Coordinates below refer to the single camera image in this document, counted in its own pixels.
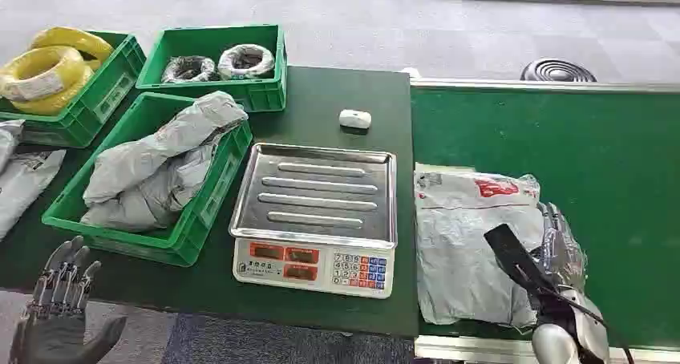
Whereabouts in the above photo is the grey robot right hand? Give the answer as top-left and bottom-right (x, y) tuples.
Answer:
(483, 202), (589, 313)

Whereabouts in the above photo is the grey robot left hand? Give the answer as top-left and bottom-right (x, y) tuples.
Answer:
(9, 235), (128, 364)

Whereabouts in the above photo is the grey plastic parcel red print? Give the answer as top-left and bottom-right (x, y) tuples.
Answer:
(413, 163), (589, 330)

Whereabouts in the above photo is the green conveyor belt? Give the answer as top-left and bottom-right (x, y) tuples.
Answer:
(409, 78), (680, 364)

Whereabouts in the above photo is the flat grey plastic parcel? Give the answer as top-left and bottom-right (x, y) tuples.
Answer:
(0, 148), (68, 241)

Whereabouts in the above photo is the green crate holding parcels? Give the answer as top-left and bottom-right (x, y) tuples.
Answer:
(41, 91), (254, 269)

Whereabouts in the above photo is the crumpled grey plastic parcel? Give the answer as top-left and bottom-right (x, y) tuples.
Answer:
(79, 140), (218, 233)

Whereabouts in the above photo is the small grey plastic parcel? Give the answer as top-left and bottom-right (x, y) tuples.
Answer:
(0, 119), (26, 175)

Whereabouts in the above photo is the white electronic scale steel pan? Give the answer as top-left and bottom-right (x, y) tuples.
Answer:
(228, 142), (399, 301)

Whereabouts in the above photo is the small white oval object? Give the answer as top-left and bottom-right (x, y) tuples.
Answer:
(338, 108), (374, 131)

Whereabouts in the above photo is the long grey plastic parcel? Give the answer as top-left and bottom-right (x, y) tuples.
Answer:
(83, 90), (249, 207)

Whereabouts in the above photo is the green crate holding yellow coils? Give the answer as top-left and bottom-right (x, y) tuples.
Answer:
(0, 30), (148, 150)

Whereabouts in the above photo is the green crate holding black coils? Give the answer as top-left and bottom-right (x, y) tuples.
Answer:
(135, 23), (289, 114)

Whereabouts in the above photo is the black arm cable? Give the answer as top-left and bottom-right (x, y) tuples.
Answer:
(547, 285), (637, 364)

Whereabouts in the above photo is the black coiled hose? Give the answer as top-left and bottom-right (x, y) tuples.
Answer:
(520, 58), (598, 83)

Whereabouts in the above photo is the yellow wire coil white label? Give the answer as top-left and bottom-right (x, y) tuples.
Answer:
(0, 45), (87, 103)

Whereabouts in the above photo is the black wire coil wrapped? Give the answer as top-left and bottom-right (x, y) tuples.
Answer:
(160, 55), (220, 85)

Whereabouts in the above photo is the black wire coil white wrap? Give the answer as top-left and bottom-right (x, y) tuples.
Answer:
(217, 43), (277, 82)

